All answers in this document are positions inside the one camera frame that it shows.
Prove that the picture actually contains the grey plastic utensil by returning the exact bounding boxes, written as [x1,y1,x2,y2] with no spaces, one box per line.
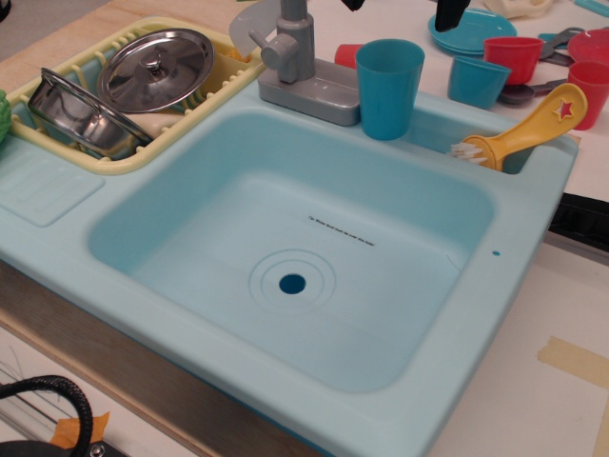
[540,28,584,67]

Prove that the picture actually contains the red plastic bowl cup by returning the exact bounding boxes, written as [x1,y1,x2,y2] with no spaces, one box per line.
[483,36,543,86]

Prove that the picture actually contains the cream plastic object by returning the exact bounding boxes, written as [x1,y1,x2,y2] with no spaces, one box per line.
[483,0,554,19]

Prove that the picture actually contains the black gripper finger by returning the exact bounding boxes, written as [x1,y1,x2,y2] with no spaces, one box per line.
[342,0,364,11]
[435,0,469,32]

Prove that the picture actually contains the grey toy faucet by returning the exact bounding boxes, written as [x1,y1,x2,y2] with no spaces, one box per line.
[248,1,361,126]

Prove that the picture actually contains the tall blue plastic cup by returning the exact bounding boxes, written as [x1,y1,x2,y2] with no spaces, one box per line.
[356,39,425,141]

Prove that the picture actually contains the yellow dish rack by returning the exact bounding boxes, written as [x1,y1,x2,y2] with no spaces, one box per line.
[7,16,265,175]

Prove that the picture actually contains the steel pot lid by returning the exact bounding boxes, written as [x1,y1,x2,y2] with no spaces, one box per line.
[97,28,215,113]

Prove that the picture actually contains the red cup behind faucet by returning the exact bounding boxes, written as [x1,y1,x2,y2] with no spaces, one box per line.
[334,44,363,69]

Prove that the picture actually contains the light blue toy sink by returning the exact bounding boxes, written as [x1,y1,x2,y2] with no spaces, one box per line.
[1,86,578,456]

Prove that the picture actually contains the grey plastic plate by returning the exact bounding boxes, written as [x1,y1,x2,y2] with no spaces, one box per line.
[228,0,281,57]

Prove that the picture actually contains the red bowl far right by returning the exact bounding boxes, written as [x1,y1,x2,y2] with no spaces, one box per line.
[567,29,609,64]

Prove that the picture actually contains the steel pot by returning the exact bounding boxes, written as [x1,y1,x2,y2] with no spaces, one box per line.
[28,69,152,161]

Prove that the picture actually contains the orange tape piece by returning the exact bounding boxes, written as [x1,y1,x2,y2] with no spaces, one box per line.
[49,411,110,449]

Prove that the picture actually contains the grey plastic spoon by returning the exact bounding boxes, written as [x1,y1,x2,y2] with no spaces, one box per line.
[498,79,567,106]

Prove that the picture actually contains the yellow dish brush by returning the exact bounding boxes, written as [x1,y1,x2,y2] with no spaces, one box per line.
[449,83,588,171]

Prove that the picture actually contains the green toy at left edge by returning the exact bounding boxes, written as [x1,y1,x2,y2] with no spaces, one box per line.
[0,89,11,143]

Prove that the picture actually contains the red plastic cup right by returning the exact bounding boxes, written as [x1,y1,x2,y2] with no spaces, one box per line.
[567,61,608,130]

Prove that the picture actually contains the short blue plastic cup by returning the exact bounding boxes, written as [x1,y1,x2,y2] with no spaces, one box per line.
[447,56,511,109]

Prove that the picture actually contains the black braided cable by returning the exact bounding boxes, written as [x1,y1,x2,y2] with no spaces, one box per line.
[0,375,93,457]

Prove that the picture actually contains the black bar at right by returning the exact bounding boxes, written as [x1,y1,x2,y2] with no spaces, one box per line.
[549,193,608,251]

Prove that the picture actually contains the blue plastic plates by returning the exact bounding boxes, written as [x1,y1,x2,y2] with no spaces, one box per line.
[427,8,518,56]

